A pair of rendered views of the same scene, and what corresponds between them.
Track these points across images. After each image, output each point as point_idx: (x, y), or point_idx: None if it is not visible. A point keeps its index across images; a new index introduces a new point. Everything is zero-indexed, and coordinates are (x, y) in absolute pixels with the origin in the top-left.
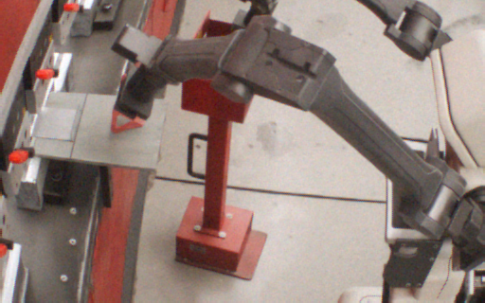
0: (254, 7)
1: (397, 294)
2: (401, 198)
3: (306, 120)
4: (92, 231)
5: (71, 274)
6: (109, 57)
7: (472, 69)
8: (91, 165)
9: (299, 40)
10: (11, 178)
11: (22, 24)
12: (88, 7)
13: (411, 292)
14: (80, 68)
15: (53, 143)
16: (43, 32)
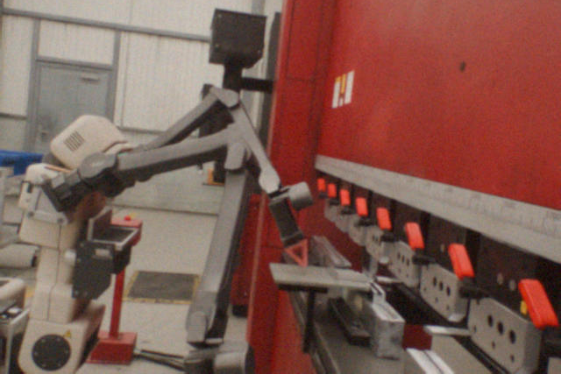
0: None
1: (102, 303)
2: (124, 234)
3: None
4: (303, 307)
5: None
6: (358, 373)
7: (109, 125)
8: (320, 318)
9: (222, 88)
10: (337, 208)
11: (357, 151)
12: (409, 349)
13: (90, 301)
14: (380, 366)
15: (342, 271)
16: (361, 192)
